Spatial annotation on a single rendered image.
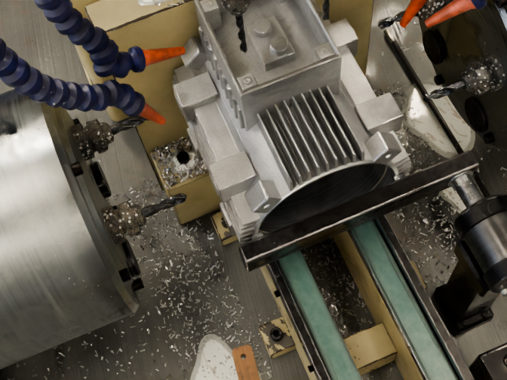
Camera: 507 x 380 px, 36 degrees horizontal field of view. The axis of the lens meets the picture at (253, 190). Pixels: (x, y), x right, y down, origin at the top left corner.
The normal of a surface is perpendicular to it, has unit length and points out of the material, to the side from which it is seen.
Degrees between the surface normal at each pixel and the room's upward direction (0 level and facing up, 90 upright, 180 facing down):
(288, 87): 90
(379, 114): 0
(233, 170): 0
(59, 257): 47
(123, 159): 0
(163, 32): 90
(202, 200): 90
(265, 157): 32
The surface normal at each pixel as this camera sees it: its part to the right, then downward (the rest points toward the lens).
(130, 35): 0.38, 0.83
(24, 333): 0.36, 0.71
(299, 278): -0.07, -0.42
